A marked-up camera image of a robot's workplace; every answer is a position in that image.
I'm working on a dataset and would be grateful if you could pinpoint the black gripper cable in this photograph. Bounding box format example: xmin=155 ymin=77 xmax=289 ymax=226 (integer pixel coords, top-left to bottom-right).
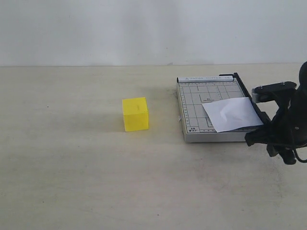
xmin=291 ymin=147 xmax=307 ymax=163

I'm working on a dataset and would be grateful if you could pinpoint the yellow foam cube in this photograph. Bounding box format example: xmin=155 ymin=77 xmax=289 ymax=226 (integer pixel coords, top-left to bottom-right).
xmin=122 ymin=97 xmax=149 ymax=132

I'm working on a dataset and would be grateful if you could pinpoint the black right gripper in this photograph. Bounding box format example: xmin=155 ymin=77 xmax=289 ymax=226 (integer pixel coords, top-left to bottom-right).
xmin=245 ymin=63 xmax=307 ymax=158

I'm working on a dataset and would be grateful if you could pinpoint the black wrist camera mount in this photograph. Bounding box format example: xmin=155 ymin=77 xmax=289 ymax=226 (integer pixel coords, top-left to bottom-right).
xmin=251 ymin=81 xmax=296 ymax=104

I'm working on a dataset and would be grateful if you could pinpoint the black cutter blade arm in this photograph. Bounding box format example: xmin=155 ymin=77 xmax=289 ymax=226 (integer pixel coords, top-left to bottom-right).
xmin=218 ymin=72 xmax=296 ymax=165

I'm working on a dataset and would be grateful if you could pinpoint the grey paper cutter base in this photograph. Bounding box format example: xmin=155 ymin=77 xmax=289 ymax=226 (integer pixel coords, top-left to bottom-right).
xmin=177 ymin=73 xmax=260 ymax=143

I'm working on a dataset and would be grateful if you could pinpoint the white paper sheet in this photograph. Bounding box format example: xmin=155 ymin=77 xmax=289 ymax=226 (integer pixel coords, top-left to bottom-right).
xmin=202 ymin=97 xmax=263 ymax=133

